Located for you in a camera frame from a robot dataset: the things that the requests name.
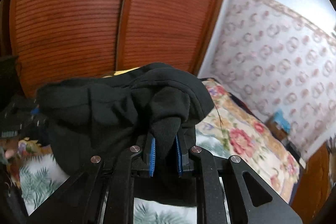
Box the floral blanket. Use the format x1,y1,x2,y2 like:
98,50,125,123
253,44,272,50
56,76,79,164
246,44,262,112
0,78,302,205

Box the wooden cabinet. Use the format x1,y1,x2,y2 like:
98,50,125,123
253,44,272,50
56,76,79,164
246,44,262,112
290,143,336,224

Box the palm leaf bed sheet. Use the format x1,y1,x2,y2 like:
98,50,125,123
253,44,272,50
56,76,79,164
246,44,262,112
18,132,226,224

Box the black zip pocket pants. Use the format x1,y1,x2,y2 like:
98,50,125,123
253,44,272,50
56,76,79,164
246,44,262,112
35,63,214,207

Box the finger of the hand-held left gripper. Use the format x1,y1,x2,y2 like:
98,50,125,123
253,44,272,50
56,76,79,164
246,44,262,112
30,98,50,125

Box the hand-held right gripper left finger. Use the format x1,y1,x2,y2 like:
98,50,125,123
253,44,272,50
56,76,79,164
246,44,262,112
26,135,157,224

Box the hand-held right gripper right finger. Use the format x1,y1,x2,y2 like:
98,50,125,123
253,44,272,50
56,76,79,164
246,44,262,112
175,133,302,224

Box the circle patterned curtain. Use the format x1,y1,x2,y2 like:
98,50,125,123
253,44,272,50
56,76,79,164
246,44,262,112
209,0,336,159

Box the blue plastic bag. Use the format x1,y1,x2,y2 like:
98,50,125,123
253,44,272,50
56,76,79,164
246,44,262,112
273,109,292,132

